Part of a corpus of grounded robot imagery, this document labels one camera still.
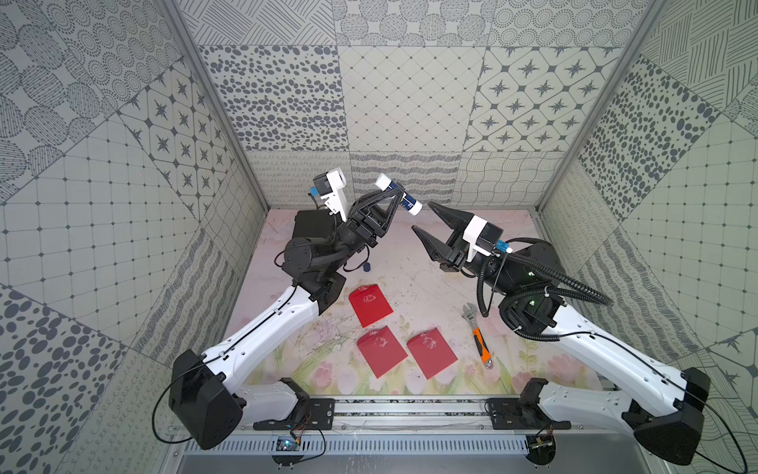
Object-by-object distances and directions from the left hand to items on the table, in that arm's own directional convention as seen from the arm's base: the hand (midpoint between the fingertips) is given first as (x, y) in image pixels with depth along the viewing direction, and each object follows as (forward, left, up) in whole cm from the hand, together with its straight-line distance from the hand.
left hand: (410, 201), depth 45 cm
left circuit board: (-27, +29, -57) cm, 69 cm away
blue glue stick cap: (+24, +13, -53) cm, 60 cm away
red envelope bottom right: (-4, -8, -56) cm, 57 cm away
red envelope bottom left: (-4, +6, -56) cm, 57 cm away
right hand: (+3, -2, -6) cm, 7 cm away
